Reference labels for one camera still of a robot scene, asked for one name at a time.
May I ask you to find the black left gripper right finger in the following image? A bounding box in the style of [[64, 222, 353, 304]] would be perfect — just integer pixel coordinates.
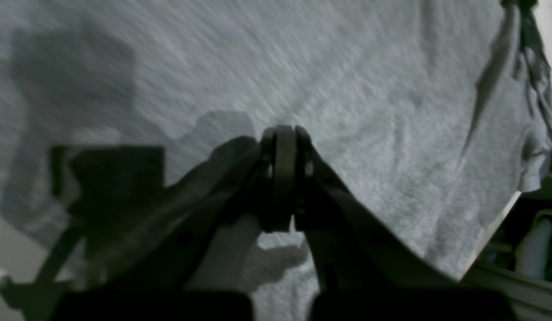
[[285, 127, 516, 321]]

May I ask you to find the grey t-shirt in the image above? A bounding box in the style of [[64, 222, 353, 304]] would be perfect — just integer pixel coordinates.
[[0, 0, 552, 321]]

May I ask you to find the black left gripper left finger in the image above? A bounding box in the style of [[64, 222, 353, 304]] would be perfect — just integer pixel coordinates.
[[51, 127, 285, 321]]

